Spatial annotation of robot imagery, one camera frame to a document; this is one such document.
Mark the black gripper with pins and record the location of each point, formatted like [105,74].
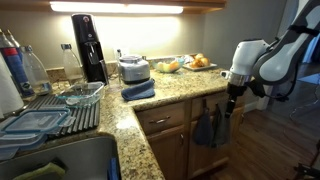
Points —
[236,91]

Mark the dark blue terry cloth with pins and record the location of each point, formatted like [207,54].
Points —
[203,130]

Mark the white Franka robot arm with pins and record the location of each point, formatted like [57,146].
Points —
[246,56]

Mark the grey knitted dish cloth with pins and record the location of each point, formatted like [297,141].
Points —
[220,130]

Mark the folded blue microfibre cloth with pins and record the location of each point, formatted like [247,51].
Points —
[139,90]

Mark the green sponge cloth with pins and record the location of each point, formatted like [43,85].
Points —
[43,172]

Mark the white rectangular plate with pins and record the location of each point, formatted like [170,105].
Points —
[203,67]

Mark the yellow onion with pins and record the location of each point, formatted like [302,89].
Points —
[204,62]
[199,56]

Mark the wide wooden cabinet door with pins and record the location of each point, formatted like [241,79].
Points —
[203,158]

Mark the orange fruit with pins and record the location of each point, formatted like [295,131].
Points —
[174,65]

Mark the glass fruit bowl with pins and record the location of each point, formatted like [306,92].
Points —
[166,69]

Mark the narrow wooden cabinet door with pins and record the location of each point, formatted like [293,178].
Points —
[166,153]

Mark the pale green fruit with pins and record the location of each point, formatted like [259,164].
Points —
[161,67]

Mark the blue floor rug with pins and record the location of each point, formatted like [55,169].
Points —
[311,79]

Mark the black tripod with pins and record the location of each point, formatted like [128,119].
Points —
[308,170]

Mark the silver food processor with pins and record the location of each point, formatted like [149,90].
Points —
[134,70]

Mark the grey ribbed drying mat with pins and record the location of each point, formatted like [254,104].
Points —
[86,118]

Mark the glass baking dish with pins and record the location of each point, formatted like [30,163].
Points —
[81,95]

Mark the under cabinet light strip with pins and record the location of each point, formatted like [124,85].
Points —
[116,8]

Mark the black soda maker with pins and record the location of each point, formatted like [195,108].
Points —
[88,46]

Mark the stainless steel sink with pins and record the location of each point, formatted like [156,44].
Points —
[80,156]

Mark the slim clear plastic bottle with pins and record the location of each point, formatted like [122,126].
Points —
[71,65]

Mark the blue rimmed container lid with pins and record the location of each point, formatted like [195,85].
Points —
[36,120]
[18,143]

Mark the large clear plastic bottle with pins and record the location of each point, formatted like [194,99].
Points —
[35,71]

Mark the blue-capped water bottle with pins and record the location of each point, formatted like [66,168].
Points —
[16,71]

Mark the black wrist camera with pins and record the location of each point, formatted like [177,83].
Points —
[257,89]

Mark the white wall outlet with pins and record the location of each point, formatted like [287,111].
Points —
[122,52]

